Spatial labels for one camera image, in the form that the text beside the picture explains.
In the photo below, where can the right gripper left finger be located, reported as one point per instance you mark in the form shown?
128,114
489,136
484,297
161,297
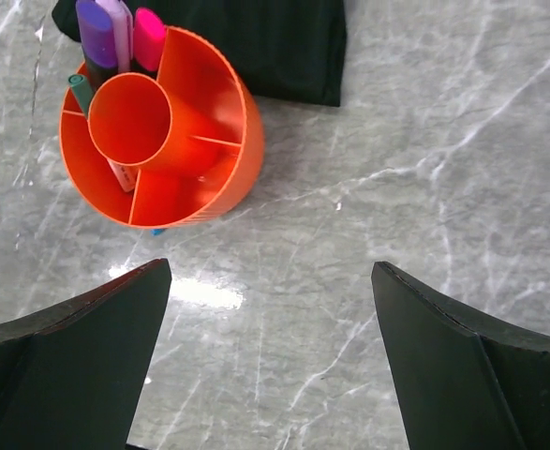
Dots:
71,374

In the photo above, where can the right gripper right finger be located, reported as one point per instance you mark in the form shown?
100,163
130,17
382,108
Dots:
463,379

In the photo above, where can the orange round pen holder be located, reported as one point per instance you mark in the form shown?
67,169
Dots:
194,133

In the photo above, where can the green cap white marker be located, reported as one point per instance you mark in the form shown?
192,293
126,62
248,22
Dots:
82,91

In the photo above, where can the pink cap black highlighter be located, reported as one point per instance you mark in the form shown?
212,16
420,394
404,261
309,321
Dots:
149,36

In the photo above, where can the purple cap black highlighter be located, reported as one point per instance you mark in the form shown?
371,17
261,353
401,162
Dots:
97,39

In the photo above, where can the light pink highlighter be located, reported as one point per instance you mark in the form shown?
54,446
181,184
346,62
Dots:
122,24

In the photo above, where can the blue tip thin pen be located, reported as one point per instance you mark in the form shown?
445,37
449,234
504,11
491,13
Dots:
125,175

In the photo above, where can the black folded cloth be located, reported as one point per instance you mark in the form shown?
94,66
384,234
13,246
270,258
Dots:
290,50

